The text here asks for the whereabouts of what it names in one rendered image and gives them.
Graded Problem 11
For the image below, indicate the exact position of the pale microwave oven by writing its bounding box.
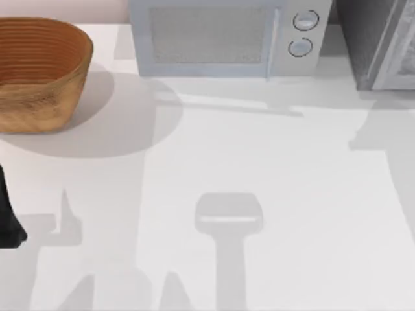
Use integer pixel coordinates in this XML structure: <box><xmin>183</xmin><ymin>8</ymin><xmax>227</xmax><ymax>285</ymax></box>
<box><xmin>126</xmin><ymin>0</ymin><xmax>333</xmax><ymax>82</ymax></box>

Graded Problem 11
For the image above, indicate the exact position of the round microwave knob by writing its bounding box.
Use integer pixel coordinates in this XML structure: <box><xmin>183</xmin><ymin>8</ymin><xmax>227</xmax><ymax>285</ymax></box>
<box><xmin>292</xmin><ymin>9</ymin><xmax>320</xmax><ymax>32</ymax></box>
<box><xmin>287</xmin><ymin>36</ymin><xmax>314</xmax><ymax>58</ymax></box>

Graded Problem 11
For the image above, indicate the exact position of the brown woven basket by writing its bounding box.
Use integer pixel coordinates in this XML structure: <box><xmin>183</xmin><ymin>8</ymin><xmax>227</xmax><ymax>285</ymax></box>
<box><xmin>0</xmin><ymin>17</ymin><xmax>95</xmax><ymax>134</ymax></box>

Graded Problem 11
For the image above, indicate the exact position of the microwave door handle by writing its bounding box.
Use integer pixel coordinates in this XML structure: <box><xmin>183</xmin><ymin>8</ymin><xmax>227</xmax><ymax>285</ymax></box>
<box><xmin>265</xmin><ymin>8</ymin><xmax>281</xmax><ymax>82</ymax></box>

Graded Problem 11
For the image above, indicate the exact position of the microwave door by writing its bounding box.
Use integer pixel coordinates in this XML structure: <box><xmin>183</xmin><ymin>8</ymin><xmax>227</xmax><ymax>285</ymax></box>
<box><xmin>127</xmin><ymin>0</ymin><xmax>287</xmax><ymax>78</ymax></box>

